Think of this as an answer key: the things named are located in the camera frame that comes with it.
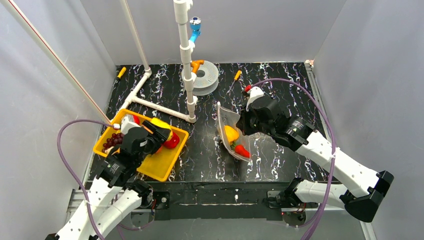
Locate grey filament spool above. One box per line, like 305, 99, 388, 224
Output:
192, 60, 220, 96

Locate yellow toy mango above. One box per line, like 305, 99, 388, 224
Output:
150, 117, 173, 142

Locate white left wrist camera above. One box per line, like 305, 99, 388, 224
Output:
120, 114, 140, 135

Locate clear polka dot zip bag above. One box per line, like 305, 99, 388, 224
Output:
216, 101, 261, 162

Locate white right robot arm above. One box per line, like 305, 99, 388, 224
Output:
236, 95, 394, 223

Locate blue overhead camera mount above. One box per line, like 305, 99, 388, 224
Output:
189, 16, 201, 43

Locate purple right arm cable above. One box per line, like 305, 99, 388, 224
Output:
244, 78, 337, 240

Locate red toy bell pepper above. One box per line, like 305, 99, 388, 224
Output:
162, 131, 180, 149

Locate orange toy carrot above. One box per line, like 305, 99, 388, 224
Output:
234, 144, 251, 158

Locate yellow screwdriver right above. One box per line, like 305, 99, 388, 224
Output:
228, 70, 242, 91

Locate aluminium frame rail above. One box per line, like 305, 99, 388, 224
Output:
61, 61, 379, 240

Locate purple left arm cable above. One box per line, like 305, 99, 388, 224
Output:
56, 119, 157, 240

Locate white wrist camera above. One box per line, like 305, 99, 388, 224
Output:
245, 85, 264, 112
120, 114, 140, 135

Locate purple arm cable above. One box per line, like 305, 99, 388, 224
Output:
56, 119, 157, 240
244, 78, 337, 240

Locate yellow plastic tray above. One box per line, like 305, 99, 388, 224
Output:
93, 126, 189, 182

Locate orange clamp handle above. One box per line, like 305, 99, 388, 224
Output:
190, 59, 205, 74

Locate white pvc pipe stand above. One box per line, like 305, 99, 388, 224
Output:
120, 0, 197, 123

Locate purple toy grapes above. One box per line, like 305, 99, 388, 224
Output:
102, 133, 124, 153

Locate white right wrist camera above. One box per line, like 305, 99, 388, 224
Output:
245, 85, 264, 112

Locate red toy apple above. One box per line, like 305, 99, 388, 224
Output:
132, 114, 141, 125

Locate yellow toy bell pepper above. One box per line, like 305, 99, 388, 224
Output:
224, 125, 240, 145

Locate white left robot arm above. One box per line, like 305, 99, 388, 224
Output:
46, 118, 172, 240

